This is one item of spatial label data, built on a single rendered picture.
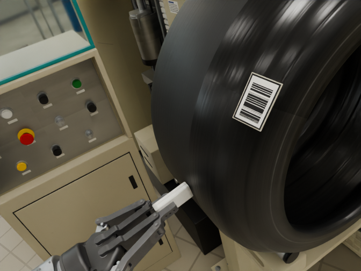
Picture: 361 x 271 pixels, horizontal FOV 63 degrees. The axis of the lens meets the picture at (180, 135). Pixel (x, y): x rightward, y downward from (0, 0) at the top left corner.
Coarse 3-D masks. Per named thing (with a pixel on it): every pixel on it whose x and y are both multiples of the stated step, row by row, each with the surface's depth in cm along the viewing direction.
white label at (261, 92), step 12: (252, 72) 35; (252, 84) 35; (264, 84) 34; (276, 84) 34; (252, 96) 35; (264, 96) 34; (276, 96) 34; (240, 108) 36; (252, 108) 35; (264, 108) 35; (240, 120) 36; (252, 120) 35; (264, 120) 35
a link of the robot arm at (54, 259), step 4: (52, 256) 47; (56, 256) 48; (48, 260) 46; (52, 260) 46; (56, 260) 47; (40, 264) 47; (44, 264) 46; (48, 264) 46; (52, 264) 45; (56, 264) 46; (36, 268) 46; (40, 268) 46; (44, 268) 45; (48, 268) 45; (52, 268) 45; (56, 268) 46; (60, 268) 46
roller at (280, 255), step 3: (297, 252) 66; (279, 255) 67; (282, 255) 66; (285, 255) 65; (288, 255) 65; (291, 255) 65; (294, 255) 66; (297, 255) 67; (282, 258) 66; (285, 258) 65; (288, 258) 65; (291, 258) 66; (294, 258) 67; (285, 261) 66; (288, 261) 66; (291, 261) 67
